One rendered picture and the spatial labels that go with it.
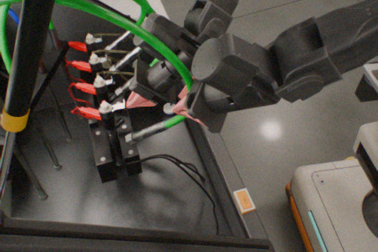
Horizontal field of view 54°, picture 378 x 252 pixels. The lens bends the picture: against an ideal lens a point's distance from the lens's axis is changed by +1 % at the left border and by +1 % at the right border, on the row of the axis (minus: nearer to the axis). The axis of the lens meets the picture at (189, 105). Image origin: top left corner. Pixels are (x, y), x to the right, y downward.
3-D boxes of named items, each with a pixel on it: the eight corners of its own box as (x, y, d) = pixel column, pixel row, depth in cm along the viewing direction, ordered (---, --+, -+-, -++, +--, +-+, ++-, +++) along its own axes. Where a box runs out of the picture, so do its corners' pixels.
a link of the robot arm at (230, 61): (331, 87, 45) (313, 35, 50) (270, 46, 38) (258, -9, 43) (254, 127, 52) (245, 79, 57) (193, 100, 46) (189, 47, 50)
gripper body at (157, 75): (131, 62, 75) (155, 41, 71) (169, 85, 81) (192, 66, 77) (130, 86, 71) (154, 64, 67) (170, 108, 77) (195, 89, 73)
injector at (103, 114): (134, 163, 94) (123, 109, 78) (114, 169, 93) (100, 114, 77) (132, 154, 96) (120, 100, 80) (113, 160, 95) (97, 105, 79)
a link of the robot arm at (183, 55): (208, 66, 69) (205, 46, 72) (180, 46, 65) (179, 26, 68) (182, 85, 72) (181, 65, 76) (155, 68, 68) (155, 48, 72)
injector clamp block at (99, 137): (145, 187, 97) (139, 153, 85) (107, 198, 95) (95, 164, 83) (121, 96, 118) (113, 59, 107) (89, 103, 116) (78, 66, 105)
